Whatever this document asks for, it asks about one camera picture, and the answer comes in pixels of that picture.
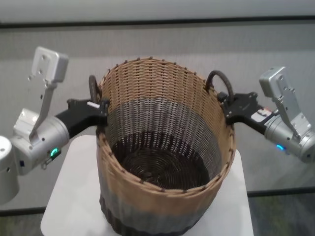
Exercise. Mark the white rounded small table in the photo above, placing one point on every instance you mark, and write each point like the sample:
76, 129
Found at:
69, 196

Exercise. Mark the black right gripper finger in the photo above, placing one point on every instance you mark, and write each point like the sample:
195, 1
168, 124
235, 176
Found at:
230, 116
223, 97

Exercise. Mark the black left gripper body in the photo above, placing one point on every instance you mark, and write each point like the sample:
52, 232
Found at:
78, 115

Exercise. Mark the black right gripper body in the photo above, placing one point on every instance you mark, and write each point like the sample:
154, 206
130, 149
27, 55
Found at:
246, 108

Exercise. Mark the beige grey wicker clothes basket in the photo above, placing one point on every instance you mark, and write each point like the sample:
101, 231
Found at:
157, 201

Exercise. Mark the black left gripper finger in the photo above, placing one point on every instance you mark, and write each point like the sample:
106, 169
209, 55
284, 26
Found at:
104, 103
103, 118

